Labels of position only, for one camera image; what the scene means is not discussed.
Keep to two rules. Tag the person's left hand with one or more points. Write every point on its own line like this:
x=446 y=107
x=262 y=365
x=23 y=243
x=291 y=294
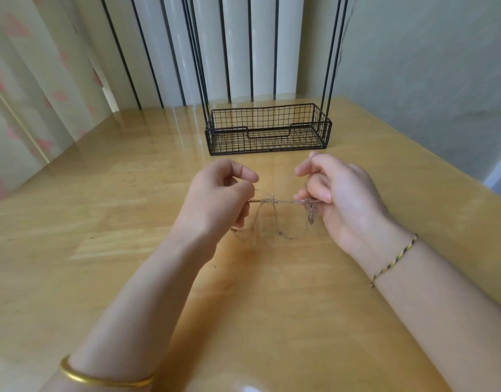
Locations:
x=214 y=204

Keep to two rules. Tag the person's right hand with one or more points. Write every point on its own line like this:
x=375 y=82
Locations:
x=344 y=200

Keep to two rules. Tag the person's right forearm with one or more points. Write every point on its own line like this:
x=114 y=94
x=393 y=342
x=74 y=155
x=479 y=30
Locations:
x=446 y=322

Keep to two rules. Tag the person's left forearm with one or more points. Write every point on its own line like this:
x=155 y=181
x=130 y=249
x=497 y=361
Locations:
x=124 y=322

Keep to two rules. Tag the white black-striped curtain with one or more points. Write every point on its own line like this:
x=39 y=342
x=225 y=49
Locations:
x=170 y=49

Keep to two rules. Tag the gold bangle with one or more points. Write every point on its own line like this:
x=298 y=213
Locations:
x=103 y=379

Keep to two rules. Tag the pink floral curtain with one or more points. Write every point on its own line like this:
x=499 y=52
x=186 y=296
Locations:
x=30 y=85

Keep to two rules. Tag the white door frame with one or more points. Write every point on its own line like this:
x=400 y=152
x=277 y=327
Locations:
x=498 y=174

